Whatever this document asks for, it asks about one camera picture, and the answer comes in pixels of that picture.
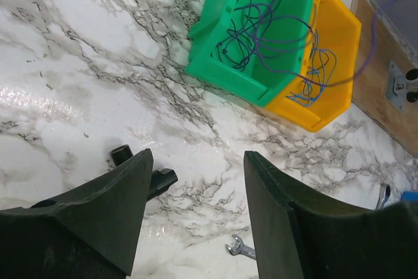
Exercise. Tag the green plastic bin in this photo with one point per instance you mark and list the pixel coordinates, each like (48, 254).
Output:
(250, 48)

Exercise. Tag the brown wooden board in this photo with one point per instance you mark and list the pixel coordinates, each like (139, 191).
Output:
(371, 95)

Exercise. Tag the grey metal stand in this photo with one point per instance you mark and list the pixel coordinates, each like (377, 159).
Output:
(400, 87)

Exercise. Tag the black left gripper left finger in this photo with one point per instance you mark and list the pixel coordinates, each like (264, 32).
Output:
(90, 231)

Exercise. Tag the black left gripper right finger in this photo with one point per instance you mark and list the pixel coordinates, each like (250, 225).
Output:
(299, 232)

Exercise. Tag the small open-end wrench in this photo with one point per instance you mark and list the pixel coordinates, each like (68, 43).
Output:
(239, 248)

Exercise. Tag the black pipe fitting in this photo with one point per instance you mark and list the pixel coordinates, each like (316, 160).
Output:
(161, 180)

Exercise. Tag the orange plastic bin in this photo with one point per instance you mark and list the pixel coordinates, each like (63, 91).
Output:
(324, 88)

